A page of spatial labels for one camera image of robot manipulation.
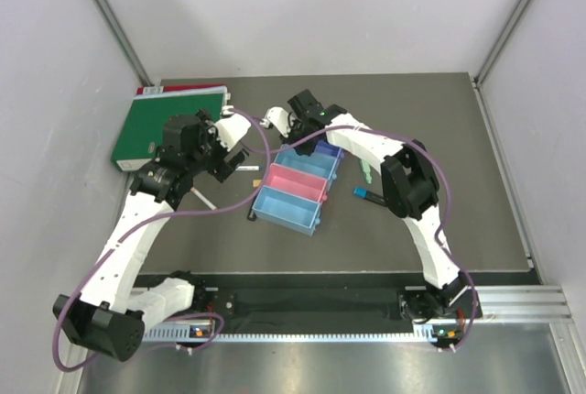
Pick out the pink drawer bin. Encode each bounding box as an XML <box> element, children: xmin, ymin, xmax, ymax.
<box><xmin>266</xmin><ymin>163</ymin><xmax>328</xmax><ymax>202</ymax></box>

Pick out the purple cable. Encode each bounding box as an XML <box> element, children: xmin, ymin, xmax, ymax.
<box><xmin>52</xmin><ymin>107</ymin><xmax>276</xmax><ymax>373</ymax></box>
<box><xmin>255</xmin><ymin>118</ymin><xmax>478</xmax><ymax>353</ymax></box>

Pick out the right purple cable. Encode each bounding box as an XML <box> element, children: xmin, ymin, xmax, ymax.
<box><xmin>255</xmin><ymin>118</ymin><xmax>478</xmax><ymax>353</ymax></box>

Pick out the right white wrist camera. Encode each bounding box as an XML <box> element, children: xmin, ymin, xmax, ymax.
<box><xmin>260</xmin><ymin>106</ymin><xmax>291</xmax><ymax>137</ymax></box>

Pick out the green highlighter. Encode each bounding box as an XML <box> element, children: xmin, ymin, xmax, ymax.
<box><xmin>360</xmin><ymin>159</ymin><xmax>373</xmax><ymax>184</ymax></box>

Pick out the pink pencil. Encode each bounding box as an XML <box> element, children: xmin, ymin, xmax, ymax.
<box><xmin>190</xmin><ymin>187</ymin><xmax>217</xmax><ymax>211</ymax></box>

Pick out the red folder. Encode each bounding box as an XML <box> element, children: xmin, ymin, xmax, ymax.
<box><xmin>135</xmin><ymin>85</ymin><xmax>230</xmax><ymax>99</ymax></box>

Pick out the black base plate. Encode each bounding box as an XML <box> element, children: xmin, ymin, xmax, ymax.
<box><xmin>204</xmin><ymin>287</ymin><xmax>482</xmax><ymax>320</ymax></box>

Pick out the purple black highlighter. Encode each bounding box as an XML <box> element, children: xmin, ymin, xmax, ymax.
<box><xmin>246</xmin><ymin>199</ymin><xmax>257</xmax><ymax>222</ymax></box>

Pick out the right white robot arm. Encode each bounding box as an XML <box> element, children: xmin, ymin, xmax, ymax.
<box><xmin>265</xmin><ymin>90</ymin><xmax>480</xmax><ymax>319</ymax></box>

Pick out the blue black marker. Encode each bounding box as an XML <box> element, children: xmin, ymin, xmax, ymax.
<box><xmin>353</xmin><ymin>187</ymin><xmax>386</xmax><ymax>207</ymax></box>

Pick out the aluminium front rail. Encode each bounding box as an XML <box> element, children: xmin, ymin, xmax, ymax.
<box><xmin>127</xmin><ymin>284</ymin><xmax>576</xmax><ymax>326</ymax></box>

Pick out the grey cable duct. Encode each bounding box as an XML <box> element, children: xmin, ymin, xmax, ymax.
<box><xmin>141</xmin><ymin>323</ymin><xmax>461</xmax><ymax>344</ymax></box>

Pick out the light blue bin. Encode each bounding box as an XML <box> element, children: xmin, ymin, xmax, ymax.
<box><xmin>252</xmin><ymin>186</ymin><xmax>321</xmax><ymax>236</ymax></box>
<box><xmin>275</xmin><ymin>149</ymin><xmax>341</xmax><ymax>183</ymax></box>

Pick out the right aluminium frame post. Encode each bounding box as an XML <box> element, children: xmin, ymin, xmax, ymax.
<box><xmin>472</xmin><ymin>0</ymin><xmax>534</xmax><ymax>89</ymax></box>

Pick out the left aluminium frame post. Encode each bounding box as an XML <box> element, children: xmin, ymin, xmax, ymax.
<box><xmin>92</xmin><ymin>0</ymin><xmax>152</xmax><ymax>86</ymax></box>

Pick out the white blue pen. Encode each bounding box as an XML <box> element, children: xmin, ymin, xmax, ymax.
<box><xmin>236</xmin><ymin>165</ymin><xmax>262</xmax><ymax>171</ymax></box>

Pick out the purple drawer bin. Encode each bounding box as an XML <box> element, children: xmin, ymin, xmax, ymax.
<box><xmin>315</xmin><ymin>140</ymin><xmax>344</xmax><ymax>161</ymax></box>

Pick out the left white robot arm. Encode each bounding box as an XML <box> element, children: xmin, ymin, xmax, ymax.
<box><xmin>53</xmin><ymin>107</ymin><xmax>251</xmax><ymax>362</ymax></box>

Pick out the green ring binder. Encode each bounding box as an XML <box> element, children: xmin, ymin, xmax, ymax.
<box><xmin>111</xmin><ymin>87</ymin><xmax>229</xmax><ymax>172</ymax></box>

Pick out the aluminium frame post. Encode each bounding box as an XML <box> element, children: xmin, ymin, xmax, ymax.
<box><xmin>92</xmin><ymin>0</ymin><xmax>152</xmax><ymax>86</ymax></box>
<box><xmin>472</xmin><ymin>0</ymin><xmax>534</xmax><ymax>89</ymax></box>

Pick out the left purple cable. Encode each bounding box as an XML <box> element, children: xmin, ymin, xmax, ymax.
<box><xmin>52</xmin><ymin>107</ymin><xmax>276</xmax><ymax>373</ymax></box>

